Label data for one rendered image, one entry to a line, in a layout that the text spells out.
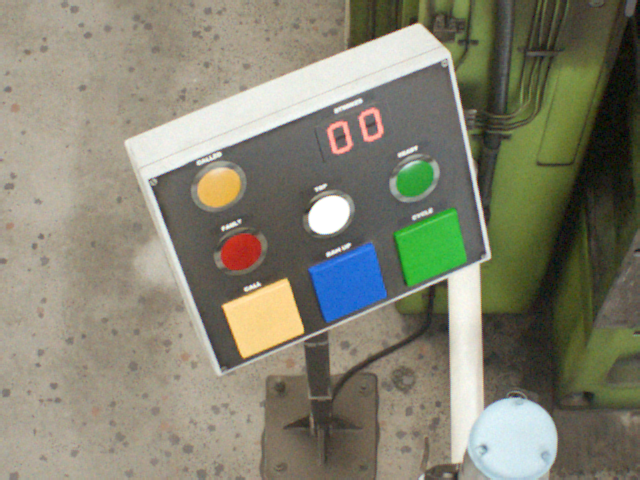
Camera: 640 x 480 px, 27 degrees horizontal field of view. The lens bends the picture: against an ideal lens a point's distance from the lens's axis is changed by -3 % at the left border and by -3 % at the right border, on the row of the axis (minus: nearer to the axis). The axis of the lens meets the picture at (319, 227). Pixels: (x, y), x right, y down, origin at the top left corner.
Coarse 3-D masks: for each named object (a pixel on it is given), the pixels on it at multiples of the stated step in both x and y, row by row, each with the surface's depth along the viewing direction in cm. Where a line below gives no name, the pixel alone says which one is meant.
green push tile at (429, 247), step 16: (448, 208) 147; (416, 224) 146; (432, 224) 147; (448, 224) 147; (400, 240) 146; (416, 240) 147; (432, 240) 148; (448, 240) 149; (400, 256) 148; (416, 256) 148; (432, 256) 149; (448, 256) 150; (464, 256) 151; (416, 272) 149; (432, 272) 150
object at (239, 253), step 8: (232, 240) 139; (240, 240) 139; (248, 240) 140; (256, 240) 140; (224, 248) 139; (232, 248) 139; (240, 248) 140; (248, 248) 140; (256, 248) 140; (224, 256) 140; (232, 256) 140; (240, 256) 140; (248, 256) 141; (256, 256) 141; (224, 264) 140; (232, 264) 140; (240, 264) 141; (248, 264) 141
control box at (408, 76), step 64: (320, 64) 140; (384, 64) 138; (448, 64) 137; (192, 128) 136; (256, 128) 134; (320, 128) 136; (384, 128) 138; (448, 128) 142; (192, 192) 134; (256, 192) 137; (320, 192) 140; (384, 192) 143; (448, 192) 146; (192, 256) 139; (320, 256) 144; (384, 256) 147; (192, 320) 150; (320, 320) 149
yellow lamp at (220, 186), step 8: (216, 168) 134; (224, 168) 134; (208, 176) 134; (216, 176) 134; (224, 176) 134; (232, 176) 135; (200, 184) 134; (208, 184) 134; (216, 184) 135; (224, 184) 135; (232, 184) 135; (200, 192) 135; (208, 192) 135; (216, 192) 135; (224, 192) 135; (232, 192) 136; (208, 200) 135; (216, 200) 136; (224, 200) 136; (232, 200) 136
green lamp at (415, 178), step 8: (408, 168) 142; (416, 168) 142; (424, 168) 143; (432, 168) 143; (400, 176) 142; (408, 176) 143; (416, 176) 143; (424, 176) 143; (432, 176) 144; (400, 184) 143; (408, 184) 143; (416, 184) 143; (424, 184) 144; (400, 192) 143; (408, 192) 144; (416, 192) 144
